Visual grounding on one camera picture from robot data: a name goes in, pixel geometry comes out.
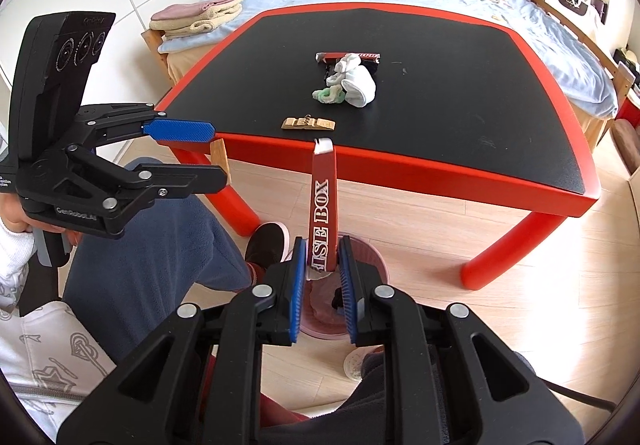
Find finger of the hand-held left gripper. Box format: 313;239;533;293
65;145;229;227
60;103;217;152

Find black cable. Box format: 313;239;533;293
544;379;617;412

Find red snack wrapper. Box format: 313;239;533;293
315;51;382;66

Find red and black table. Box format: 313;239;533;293
154;3;602;290

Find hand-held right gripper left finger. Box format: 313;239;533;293
57;236;307;445

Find person's leg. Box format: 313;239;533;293
260;349;453;445
62;157;254;367

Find long red printed wrapper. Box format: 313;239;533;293
302;137;342;284

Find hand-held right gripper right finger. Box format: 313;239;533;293
338;235;586;445

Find wooden clothespin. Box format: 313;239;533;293
280;115;337;132

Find white dotted slipper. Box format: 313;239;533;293
343;349;372;382

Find pink waste bin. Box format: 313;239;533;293
294;234;390;342

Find small wooden clip piece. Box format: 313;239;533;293
209;139;232;187

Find person's left leg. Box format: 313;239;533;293
62;157;254;367

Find white printed hoodie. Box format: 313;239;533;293
0;299;119;445

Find folded pink towel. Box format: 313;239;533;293
149;0;237;24

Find person's left forearm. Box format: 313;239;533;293
0;220;39;312

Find bed with blue sheet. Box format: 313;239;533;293
157;0;622;122

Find person's right leg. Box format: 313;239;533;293
260;349;453;445

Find black slip-on shoe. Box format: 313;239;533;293
243;222;291;277

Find person's left hand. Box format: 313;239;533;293
0;196;34;232

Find brown cushion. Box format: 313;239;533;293
612;119;640;176

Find folded beige pink towels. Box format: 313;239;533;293
149;0;246;39

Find white and green socks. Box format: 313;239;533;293
312;53;377;108

